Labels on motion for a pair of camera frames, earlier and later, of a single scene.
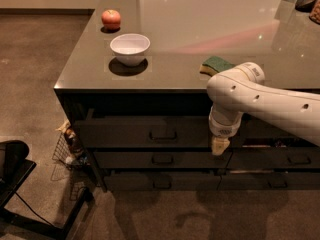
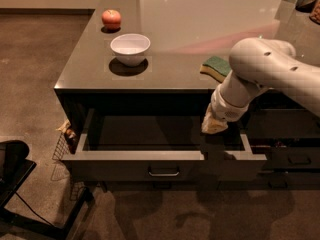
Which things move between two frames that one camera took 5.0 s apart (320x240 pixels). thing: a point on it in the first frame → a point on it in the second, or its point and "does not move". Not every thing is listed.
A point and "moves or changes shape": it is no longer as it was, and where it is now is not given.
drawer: (142, 132) moves or changes shape
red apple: (111, 19) does not move
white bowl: (129, 48) does not move
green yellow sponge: (213, 65) does not move
